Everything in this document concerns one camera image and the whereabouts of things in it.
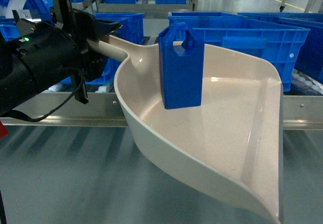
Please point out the blue crate rear right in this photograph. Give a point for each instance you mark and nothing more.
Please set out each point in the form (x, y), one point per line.
(309, 60)

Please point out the blue crate front right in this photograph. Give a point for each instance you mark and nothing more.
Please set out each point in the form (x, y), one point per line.
(277, 43)

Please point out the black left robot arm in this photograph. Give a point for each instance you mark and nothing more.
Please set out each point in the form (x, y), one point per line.
(8, 110)

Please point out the blue crate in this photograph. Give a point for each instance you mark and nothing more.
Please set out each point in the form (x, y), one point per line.
(309, 60)
(277, 43)
(131, 30)

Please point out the blue plastic part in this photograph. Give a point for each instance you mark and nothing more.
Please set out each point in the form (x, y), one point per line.
(181, 58)

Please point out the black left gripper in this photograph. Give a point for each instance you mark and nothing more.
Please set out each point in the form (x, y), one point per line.
(46, 53)

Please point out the steel shelf rack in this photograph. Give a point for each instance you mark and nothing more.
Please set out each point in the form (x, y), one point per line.
(233, 84)

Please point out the beige plastic dustpan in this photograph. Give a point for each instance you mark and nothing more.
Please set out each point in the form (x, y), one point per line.
(230, 147)

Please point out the blue crate front left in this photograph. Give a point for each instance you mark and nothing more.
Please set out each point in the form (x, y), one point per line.
(131, 30)

